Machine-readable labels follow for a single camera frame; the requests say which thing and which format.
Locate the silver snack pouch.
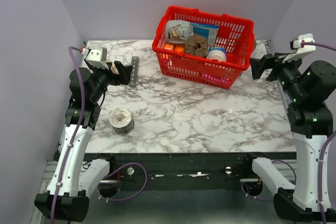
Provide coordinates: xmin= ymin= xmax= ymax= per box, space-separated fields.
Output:
xmin=165 ymin=20 xmax=194 ymax=44

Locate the grey weekly pill organizer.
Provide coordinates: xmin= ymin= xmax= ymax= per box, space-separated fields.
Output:
xmin=129 ymin=56 xmax=139 ymax=88

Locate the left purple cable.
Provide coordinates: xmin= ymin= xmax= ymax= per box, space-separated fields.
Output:
xmin=49 ymin=46 xmax=86 ymax=224

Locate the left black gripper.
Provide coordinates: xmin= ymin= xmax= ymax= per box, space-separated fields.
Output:
xmin=88 ymin=60 xmax=133 ymax=103

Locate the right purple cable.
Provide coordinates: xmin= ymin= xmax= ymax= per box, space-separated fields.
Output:
xmin=300 ymin=41 xmax=336 ymax=224

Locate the black table front rail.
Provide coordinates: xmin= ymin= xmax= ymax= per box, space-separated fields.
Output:
xmin=83 ymin=152 xmax=296 ymax=191

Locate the purple cable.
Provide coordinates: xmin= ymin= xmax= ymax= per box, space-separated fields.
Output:
xmin=49 ymin=46 xmax=86 ymax=224
xmin=300 ymin=41 xmax=336 ymax=224

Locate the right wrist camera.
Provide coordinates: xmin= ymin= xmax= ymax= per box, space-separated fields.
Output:
xmin=282 ymin=33 xmax=316 ymax=63

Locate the white blue tub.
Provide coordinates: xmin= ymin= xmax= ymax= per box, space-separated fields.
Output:
xmin=206 ymin=47 xmax=227 ymax=61

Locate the blue packet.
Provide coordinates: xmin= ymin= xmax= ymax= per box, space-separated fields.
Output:
xmin=192 ymin=23 xmax=219 ymax=46

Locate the orange small box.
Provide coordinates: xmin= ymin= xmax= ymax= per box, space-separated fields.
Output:
xmin=164 ymin=43 xmax=174 ymax=51

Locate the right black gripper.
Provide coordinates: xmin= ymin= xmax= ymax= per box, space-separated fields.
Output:
xmin=249 ymin=50 xmax=307 ymax=101

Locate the brown round paper package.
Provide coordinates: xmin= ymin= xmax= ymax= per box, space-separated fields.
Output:
xmin=184 ymin=35 xmax=209 ymax=58

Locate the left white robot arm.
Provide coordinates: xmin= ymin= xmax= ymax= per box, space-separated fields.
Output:
xmin=34 ymin=61 xmax=132 ymax=222

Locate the red plastic shopping basket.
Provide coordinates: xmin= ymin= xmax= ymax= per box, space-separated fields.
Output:
xmin=152 ymin=6 xmax=255 ymax=89

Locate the orange fruit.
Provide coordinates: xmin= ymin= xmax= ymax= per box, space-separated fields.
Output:
xmin=174 ymin=45 xmax=184 ymax=54

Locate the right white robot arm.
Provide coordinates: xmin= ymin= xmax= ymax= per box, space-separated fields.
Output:
xmin=241 ymin=54 xmax=335 ymax=223

